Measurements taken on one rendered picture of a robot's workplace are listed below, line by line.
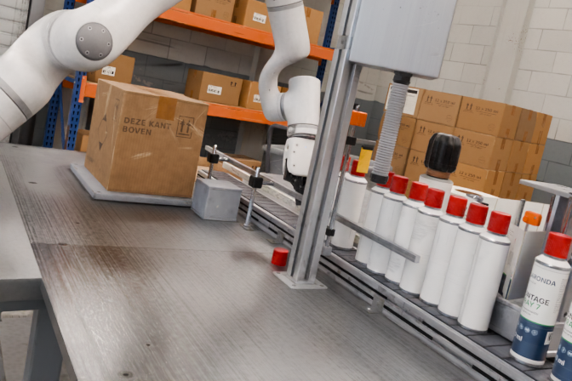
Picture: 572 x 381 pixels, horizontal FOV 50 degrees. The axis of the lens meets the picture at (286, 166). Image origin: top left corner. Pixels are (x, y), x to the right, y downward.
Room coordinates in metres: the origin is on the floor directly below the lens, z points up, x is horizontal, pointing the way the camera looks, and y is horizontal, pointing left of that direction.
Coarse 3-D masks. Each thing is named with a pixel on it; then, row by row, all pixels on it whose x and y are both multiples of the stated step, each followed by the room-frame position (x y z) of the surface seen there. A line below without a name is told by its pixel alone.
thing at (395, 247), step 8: (216, 152) 1.93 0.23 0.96; (232, 160) 1.82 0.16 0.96; (248, 168) 1.72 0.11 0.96; (264, 176) 1.63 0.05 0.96; (280, 184) 1.56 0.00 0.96; (288, 192) 1.51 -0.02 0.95; (296, 192) 1.49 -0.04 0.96; (336, 216) 1.32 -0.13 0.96; (344, 224) 1.29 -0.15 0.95; (352, 224) 1.27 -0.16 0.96; (360, 232) 1.24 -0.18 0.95; (368, 232) 1.22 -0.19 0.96; (376, 240) 1.19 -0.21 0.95; (384, 240) 1.17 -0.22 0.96; (392, 248) 1.15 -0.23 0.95; (400, 248) 1.13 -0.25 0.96; (408, 256) 1.11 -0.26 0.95; (416, 256) 1.09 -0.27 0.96
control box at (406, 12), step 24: (384, 0) 1.14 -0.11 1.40; (408, 0) 1.14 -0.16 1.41; (432, 0) 1.14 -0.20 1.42; (456, 0) 1.14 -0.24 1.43; (360, 24) 1.15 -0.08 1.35; (384, 24) 1.14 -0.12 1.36; (408, 24) 1.14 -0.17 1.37; (432, 24) 1.14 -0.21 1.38; (360, 48) 1.15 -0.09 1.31; (384, 48) 1.14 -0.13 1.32; (408, 48) 1.14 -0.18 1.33; (432, 48) 1.14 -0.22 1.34; (408, 72) 1.14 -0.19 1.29; (432, 72) 1.13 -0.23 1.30
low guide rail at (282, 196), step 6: (228, 168) 2.01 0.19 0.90; (234, 168) 1.97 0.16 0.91; (240, 174) 1.93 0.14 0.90; (246, 174) 1.89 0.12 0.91; (246, 180) 1.88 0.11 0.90; (264, 186) 1.78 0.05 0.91; (270, 186) 1.76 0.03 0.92; (270, 192) 1.74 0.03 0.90; (276, 192) 1.71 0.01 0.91; (282, 192) 1.70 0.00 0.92; (282, 198) 1.68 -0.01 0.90; (288, 198) 1.65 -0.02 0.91; (288, 204) 1.65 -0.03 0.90; (294, 204) 1.62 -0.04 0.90; (354, 240) 1.37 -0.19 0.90
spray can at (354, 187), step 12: (348, 180) 1.35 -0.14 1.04; (360, 180) 1.34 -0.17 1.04; (348, 192) 1.34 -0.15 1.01; (360, 192) 1.34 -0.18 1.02; (348, 204) 1.34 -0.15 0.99; (360, 204) 1.35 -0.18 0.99; (348, 216) 1.34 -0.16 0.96; (336, 228) 1.35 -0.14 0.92; (348, 228) 1.34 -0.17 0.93; (336, 240) 1.35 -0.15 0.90; (348, 240) 1.34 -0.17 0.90
